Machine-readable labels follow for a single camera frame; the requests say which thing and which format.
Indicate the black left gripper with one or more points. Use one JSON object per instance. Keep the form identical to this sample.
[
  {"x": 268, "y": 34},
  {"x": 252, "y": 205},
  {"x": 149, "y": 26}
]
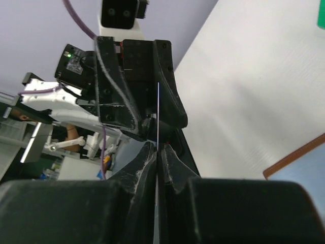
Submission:
[{"x": 119, "y": 78}]

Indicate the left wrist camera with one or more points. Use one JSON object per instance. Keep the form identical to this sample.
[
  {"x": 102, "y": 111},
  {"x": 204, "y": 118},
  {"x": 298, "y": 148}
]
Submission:
[{"x": 119, "y": 19}]

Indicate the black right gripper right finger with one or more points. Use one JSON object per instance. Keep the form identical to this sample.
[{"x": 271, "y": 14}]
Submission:
[{"x": 207, "y": 210}]

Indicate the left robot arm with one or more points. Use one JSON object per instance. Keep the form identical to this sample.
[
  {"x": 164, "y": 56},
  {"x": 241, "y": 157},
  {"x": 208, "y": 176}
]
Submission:
[{"x": 48, "y": 102}]

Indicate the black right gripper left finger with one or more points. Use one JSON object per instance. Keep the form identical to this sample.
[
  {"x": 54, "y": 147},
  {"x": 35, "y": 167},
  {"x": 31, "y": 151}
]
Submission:
[{"x": 117, "y": 210}]

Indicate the brown leather card holder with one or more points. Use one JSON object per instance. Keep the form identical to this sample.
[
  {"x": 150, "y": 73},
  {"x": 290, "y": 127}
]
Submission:
[{"x": 304, "y": 166}]

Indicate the green bin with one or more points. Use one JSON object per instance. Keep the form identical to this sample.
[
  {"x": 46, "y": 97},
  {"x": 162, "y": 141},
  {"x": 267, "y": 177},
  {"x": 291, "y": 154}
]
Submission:
[{"x": 321, "y": 15}]

